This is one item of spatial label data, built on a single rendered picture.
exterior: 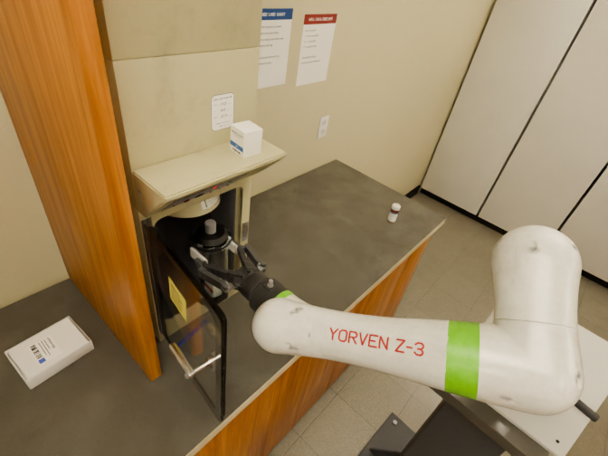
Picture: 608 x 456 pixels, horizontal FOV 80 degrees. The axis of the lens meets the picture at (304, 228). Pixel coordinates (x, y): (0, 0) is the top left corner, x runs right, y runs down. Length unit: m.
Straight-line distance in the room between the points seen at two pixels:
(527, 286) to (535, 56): 2.93
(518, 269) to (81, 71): 0.68
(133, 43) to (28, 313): 0.90
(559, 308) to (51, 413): 1.08
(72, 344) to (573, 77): 3.34
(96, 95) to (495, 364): 0.67
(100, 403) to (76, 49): 0.82
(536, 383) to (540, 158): 3.04
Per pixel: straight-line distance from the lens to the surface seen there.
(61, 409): 1.14
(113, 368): 1.16
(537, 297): 0.63
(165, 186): 0.73
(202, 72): 0.80
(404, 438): 2.19
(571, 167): 3.55
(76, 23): 0.58
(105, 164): 0.65
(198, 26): 0.77
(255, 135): 0.82
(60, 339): 1.21
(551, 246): 0.65
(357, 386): 2.25
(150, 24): 0.73
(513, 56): 3.50
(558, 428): 1.30
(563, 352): 0.64
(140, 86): 0.74
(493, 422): 1.26
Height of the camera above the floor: 1.91
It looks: 38 degrees down
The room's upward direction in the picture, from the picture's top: 11 degrees clockwise
